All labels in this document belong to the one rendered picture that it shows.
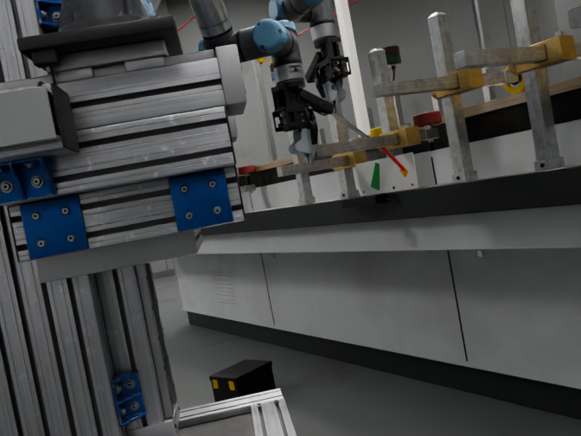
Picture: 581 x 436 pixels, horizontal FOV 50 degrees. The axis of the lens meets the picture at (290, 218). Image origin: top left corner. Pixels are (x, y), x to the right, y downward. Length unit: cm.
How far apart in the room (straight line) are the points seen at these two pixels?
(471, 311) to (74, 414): 125
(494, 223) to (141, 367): 90
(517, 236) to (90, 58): 105
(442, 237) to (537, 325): 37
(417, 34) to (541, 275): 672
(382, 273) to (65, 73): 156
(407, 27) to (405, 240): 661
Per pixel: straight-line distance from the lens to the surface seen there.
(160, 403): 127
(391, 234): 191
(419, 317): 222
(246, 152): 772
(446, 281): 208
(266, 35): 150
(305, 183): 223
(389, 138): 176
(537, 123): 148
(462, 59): 127
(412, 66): 825
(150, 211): 101
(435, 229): 177
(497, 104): 181
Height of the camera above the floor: 76
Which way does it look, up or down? 2 degrees down
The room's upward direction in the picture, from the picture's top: 10 degrees counter-clockwise
